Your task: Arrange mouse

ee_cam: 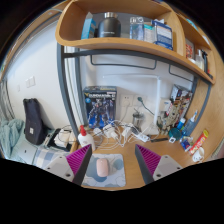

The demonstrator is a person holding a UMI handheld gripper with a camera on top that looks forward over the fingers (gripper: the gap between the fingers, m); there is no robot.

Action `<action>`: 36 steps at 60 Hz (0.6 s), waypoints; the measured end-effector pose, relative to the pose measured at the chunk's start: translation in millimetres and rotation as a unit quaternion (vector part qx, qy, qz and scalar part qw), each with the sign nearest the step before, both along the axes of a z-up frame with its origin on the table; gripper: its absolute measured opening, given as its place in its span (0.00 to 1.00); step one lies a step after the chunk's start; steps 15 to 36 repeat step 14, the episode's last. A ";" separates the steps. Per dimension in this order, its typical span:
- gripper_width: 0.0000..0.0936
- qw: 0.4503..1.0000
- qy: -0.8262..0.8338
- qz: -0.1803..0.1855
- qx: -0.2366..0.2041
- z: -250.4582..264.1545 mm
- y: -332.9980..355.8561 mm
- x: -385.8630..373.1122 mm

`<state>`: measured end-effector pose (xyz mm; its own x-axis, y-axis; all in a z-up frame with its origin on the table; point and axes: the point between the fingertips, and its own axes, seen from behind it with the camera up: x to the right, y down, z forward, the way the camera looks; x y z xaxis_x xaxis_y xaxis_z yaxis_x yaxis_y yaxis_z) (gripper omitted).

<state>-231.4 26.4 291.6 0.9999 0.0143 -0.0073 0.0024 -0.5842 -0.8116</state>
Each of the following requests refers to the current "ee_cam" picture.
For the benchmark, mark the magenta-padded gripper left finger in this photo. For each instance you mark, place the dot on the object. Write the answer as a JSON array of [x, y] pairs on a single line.
[[60, 166]]

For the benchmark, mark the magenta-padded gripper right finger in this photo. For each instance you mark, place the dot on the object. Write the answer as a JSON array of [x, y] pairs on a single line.
[[165, 165]]

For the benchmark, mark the pink computer mouse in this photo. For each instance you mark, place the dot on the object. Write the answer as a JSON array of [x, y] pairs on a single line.
[[102, 167]]

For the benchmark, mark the grey cloud print mouse pad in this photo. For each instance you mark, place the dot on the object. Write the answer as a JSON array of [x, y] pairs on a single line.
[[116, 170]]

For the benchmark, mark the plaid bed sheet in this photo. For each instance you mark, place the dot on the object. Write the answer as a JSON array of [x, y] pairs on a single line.
[[40, 156]]

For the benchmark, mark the small white cube clock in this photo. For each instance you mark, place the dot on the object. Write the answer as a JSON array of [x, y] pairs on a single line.
[[172, 140]]

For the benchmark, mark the blue snack packet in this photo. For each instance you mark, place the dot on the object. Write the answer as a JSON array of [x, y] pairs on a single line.
[[186, 143]]

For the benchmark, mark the teal round container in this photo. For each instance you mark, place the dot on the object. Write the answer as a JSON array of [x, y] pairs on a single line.
[[174, 134]]

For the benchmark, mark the white red-capped pump bottle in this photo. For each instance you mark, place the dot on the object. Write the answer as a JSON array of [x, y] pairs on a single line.
[[86, 141]]

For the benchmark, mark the white power strip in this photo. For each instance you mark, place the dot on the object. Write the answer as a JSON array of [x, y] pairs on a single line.
[[142, 136]]

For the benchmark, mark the blue spray bottle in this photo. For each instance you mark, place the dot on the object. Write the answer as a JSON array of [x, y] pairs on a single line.
[[190, 125]]

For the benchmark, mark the black bag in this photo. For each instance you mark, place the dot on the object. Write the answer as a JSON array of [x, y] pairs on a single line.
[[34, 123]]

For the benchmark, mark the teal blanket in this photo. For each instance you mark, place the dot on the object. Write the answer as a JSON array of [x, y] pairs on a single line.
[[10, 136]]

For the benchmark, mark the colourful printed box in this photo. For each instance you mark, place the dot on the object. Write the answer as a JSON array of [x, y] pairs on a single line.
[[178, 106]]

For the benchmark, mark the white charger block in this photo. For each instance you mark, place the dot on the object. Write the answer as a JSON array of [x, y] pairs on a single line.
[[110, 131]]

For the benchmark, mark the blue robot model kit box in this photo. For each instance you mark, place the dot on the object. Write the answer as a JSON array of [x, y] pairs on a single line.
[[99, 106]]

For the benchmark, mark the wooden shelf unit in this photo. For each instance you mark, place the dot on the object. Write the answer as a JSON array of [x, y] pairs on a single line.
[[116, 43]]

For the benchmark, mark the white wall socket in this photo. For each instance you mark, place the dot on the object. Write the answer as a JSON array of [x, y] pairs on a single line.
[[128, 100]]

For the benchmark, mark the grey metal desk frame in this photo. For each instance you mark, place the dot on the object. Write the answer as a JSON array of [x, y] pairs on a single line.
[[63, 86]]

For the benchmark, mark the white wall switch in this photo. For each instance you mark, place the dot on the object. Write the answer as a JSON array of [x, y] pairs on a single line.
[[30, 81]]

